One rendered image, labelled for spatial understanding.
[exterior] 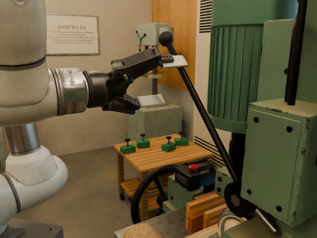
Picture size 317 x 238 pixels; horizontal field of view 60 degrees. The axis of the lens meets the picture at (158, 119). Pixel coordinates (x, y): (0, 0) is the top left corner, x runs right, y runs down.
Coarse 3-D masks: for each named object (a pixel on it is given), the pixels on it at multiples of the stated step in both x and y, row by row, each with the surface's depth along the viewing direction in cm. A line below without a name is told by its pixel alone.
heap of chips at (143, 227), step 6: (132, 228) 71; (138, 228) 70; (144, 228) 70; (150, 228) 71; (120, 234) 72; (126, 234) 70; (132, 234) 69; (138, 234) 68; (144, 234) 68; (150, 234) 68; (156, 234) 68
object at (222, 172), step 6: (222, 168) 71; (216, 174) 71; (222, 174) 69; (228, 174) 68; (216, 180) 71; (222, 180) 69; (228, 180) 67; (216, 186) 71; (222, 186) 69; (216, 192) 72; (222, 192) 70
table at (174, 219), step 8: (168, 208) 89; (176, 208) 88; (184, 208) 83; (160, 216) 79; (168, 216) 79; (176, 216) 79; (184, 216) 79; (136, 224) 76; (152, 224) 76; (160, 224) 76; (168, 224) 76; (176, 224) 76; (184, 224) 76; (120, 232) 72; (160, 232) 72; (168, 232) 72; (176, 232) 72; (184, 232) 72
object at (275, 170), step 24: (264, 120) 37; (288, 120) 33; (312, 120) 32; (264, 144) 37; (288, 144) 34; (312, 144) 33; (264, 168) 38; (288, 168) 34; (312, 168) 34; (264, 192) 38; (288, 192) 35; (312, 192) 36; (288, 216) 36; (312, 216) 37
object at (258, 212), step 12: (168, 36) 62; (168, 48) 62; (180, 72) 59; (192, 96) 57; (204, 108) 55; (204, 120) 54; (216, 132) 53; (216, 144) 52; (228, 156) 51; (228, 168) 50; (240, 180) 48; (228, 192) 49; (240, 192) 46; (228, 204) 49; (240, 204) 46; (252, 204) 45; (240, 216) 47; (264, 216) 45; (276, 228) 43
